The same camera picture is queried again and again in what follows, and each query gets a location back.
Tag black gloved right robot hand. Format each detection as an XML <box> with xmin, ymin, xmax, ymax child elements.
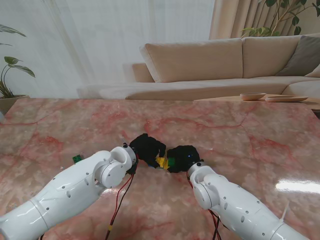
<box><xmin>165</xmin><ymin>145</ymin><xmax>204</xmax><ymax>174</ymax></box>

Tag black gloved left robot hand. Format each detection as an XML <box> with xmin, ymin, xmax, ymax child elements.
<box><xmin>129</xmin><ymin>133</ymin><xmax>167</xmax><ymax>169</ymax></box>

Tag yellow toy brick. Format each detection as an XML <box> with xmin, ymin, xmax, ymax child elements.
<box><xmin>155</xmin><ymin>156</ymin><xmax>170</xmax><ymax>169</ymax></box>

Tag light wooden coffee table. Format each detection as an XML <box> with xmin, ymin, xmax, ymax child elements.
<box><xmin>193</xmin><ymin>95</ymin><xmax>320</xmax><ymax>111</ymax></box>

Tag wooden bowl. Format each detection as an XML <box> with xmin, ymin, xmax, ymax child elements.
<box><xmin>239</xmin><ymin>92</ymin><xmax>267</xmax><ymax>101</ymax></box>

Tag beige sofa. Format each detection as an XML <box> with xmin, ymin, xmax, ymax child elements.
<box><xmin>76</xmin><ymin>33</ymin><xmax>320</xmax><ymax>102</ymax></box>

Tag flat wooden plate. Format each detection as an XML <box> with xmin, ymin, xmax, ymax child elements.
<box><xmin>264</xmin><ymin>95</ymin><xmax>309</xmax><ymax>103</ymax></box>

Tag white sheer curtain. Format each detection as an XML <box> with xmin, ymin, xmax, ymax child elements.
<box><xmin>0</xmin><ymin>0</ymin><xmax>216</xmax><ymax>100</ymax></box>

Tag beige curtain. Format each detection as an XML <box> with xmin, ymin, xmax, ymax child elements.
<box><xmin>208</xmin><ymin>0</ymin><xmax>320</xmax><ymax>41</ymax></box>

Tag grey plant pot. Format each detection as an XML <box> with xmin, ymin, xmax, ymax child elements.
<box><xmin>0</xmin><ymin>94</ymin><xmax>31</xmax><ymax>116</ymax></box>

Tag green potted plant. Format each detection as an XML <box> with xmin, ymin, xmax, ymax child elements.
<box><xmin>0</xmin><ymin>23</ymin><xmax>36</xmax><ymax>99</ymax></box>

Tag cream cushion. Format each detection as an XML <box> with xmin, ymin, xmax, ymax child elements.
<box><xmin>304</xmin><ymin>63</ymin><xmax>320</xmax><ymax>78</ymax></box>

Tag grey cushion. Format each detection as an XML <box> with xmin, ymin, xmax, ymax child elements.
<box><xmin>276</xmin><ymin>34</ymin><xmax>320</xmax><ymax>77</ymax></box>

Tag tall leafy plant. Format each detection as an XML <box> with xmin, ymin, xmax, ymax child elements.
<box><xmin>241</xmin><ymin>0</ymin><xmax>320</xmax><ymax>38</ymax></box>

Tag left arm red black cables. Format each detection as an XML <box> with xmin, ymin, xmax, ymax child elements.
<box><xmin>103</xmin><ymin>172</ymin><xmax>136</xmax><ymax>240</ymax></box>

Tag arm red black cables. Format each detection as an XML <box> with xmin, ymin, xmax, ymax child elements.
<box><xmin>103</xmin><ymin>172</ymin><xmax>136</xmax><ymax>240</ymax></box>
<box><xmin>208</xmin><ymin>209</ymin><xmax>230</xmax><ymax>240</ymax></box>

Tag right arm red black cables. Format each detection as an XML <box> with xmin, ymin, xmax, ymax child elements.
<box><xmin>208</xmin><ymin>209</ymin><xmax>230</xmax><ymax>240</ymax></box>

